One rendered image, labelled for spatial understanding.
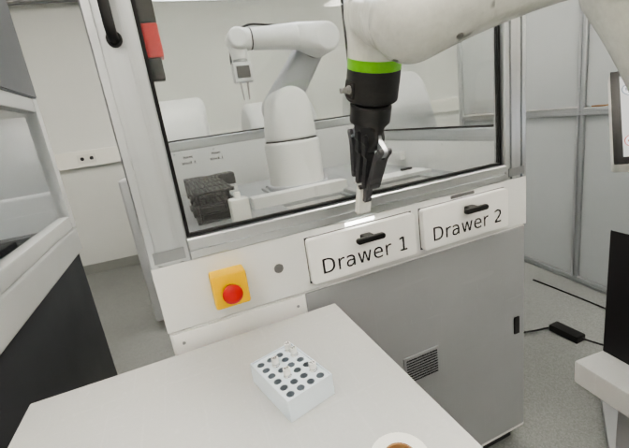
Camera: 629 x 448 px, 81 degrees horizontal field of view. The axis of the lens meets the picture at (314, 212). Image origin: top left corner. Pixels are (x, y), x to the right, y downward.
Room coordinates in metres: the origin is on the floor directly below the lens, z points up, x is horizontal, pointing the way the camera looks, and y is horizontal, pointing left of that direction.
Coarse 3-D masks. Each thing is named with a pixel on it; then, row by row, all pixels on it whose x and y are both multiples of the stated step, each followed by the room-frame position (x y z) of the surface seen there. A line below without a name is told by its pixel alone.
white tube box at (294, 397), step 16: (272, 352) 0.58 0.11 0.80; (256, 368) 0.54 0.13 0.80; (272, 368) 0.54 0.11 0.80; (304, 368) 0.52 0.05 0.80; (320, 368) 0.52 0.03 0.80; (256, 384) 0.54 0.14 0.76; (272, 384) 0.49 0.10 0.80; (288, 384) 0.49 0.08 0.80; (304, 384) 0.48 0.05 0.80; (320, 384) 0.48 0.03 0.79; (272, 400) 0.50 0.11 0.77; (288, 400) 0.45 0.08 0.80; (304, 400) 0.47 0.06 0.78; (320, 400) 0.48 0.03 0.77; (288, 416) 0.45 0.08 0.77
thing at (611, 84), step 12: (612, 72) 1.11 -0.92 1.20; (612, 84) 1.09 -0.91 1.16; (612, 96) 1.06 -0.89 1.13; (612, 108) 1.04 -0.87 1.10; (612, 120) 1.02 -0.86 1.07; (612, 132) 1.00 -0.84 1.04; (612, 144) 0.99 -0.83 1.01; (612, 156) 0.97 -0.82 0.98; (612, 168) 0.97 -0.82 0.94; (624, 168) 0.95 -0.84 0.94
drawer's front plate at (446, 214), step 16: (496, 192) 0.97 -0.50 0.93; (432, 208) 0.90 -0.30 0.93; (448, 208) 0.91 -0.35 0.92; (496, 208) 0.97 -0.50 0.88; (432, 224) 0.90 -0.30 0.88; (448, 224) 0.91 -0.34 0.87; (464, 224) 0.93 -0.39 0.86; (480, 224) 0.95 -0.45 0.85; (496, 224) 0.97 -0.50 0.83; (432, 240) 0.89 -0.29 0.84; (448, 240) 0.91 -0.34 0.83
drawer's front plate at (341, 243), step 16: (368, 224) 0.83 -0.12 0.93; (384, 224) 0.85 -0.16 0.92; (400, 224) 0.86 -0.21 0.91; (320, 240) 0.79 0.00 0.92; (336, 240) 0.80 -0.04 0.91; (352, 240) 0.82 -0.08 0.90; (384, 240) 0.85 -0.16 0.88; (400, 240) 0.86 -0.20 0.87; (416, 240) 0.88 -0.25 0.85; (320, 256) 0.79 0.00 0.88; (336, 256) 0.80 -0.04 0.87; (352, 256) 0.81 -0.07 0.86; (368, 256) 0.83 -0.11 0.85; (384, 256) 0.84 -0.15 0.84; (400, 256) 0.86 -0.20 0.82; (320, 272) 0.79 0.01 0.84; (336, 272) 0.80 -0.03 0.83; (352, 272) 0.81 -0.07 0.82
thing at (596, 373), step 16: (576, 368) 0.49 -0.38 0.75; (592, 368) 0.47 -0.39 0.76; (608, 368) 0.47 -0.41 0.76; (624, 368) 0.46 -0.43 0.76; (592, 384) 0.46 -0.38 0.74; (608, 384) 0.44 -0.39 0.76; (624, 384) 0.43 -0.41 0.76; (608, 400) 0.44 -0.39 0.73; (624, 400) 0.42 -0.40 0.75; (624, 416) 0.45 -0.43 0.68; (624, 432) 0.45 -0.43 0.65
